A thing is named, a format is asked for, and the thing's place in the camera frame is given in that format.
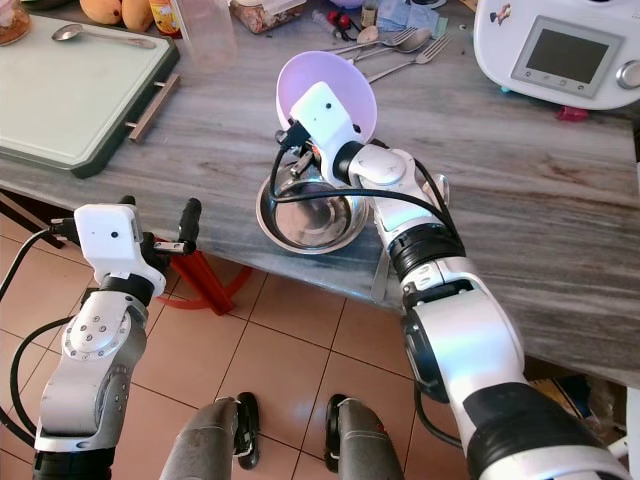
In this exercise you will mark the purple plastic bowl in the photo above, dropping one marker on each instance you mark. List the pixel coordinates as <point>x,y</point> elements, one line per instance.
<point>302,82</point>

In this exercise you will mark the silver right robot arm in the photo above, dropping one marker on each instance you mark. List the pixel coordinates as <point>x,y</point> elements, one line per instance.
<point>470,350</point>

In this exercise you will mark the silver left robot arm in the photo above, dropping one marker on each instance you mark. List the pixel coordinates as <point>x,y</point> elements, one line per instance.
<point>88,345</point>

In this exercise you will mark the red plastic stool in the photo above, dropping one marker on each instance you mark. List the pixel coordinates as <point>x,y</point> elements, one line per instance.
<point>210,285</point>

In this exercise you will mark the stainless steel bowl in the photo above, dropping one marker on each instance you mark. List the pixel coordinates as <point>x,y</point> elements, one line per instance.
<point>305,222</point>

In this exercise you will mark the pale green cutting board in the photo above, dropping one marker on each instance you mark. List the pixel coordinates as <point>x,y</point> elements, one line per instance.
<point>75,100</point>

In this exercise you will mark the clear lidded food box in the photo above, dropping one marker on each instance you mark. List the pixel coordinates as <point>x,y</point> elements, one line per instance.
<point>265,14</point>

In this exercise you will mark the clear plastic cup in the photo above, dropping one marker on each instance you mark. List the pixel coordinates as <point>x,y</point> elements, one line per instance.
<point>208,38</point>

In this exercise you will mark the metal table spoon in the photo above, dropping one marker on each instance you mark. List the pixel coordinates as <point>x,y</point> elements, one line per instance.
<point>410,41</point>

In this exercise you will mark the orange label bottle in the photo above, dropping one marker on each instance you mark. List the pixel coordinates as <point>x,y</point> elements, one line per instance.
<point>166,16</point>

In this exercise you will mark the large metal spoon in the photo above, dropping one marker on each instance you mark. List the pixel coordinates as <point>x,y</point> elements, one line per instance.
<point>70,32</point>

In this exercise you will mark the blue folded cloth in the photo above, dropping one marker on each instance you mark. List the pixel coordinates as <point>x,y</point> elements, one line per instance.
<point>425,14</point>

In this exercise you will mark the yellow mango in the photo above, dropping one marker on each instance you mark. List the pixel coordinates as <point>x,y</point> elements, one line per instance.
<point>137,13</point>
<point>102,10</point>

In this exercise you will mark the plastic food container red rim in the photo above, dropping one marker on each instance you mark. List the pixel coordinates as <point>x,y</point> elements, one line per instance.
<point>13,22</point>

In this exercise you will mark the white kitchen appliance with screen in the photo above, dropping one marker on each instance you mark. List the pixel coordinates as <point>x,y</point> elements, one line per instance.
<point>510,50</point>

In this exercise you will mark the small red object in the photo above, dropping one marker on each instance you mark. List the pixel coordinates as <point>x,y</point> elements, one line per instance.
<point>572,113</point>

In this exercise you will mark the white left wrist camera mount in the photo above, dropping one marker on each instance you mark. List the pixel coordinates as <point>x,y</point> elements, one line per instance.
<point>108,240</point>

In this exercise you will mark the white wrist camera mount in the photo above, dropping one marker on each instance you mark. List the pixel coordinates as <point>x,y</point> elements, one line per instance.
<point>326,115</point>
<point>108,240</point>

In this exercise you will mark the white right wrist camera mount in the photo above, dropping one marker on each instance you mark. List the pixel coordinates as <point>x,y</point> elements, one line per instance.
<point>326,115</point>

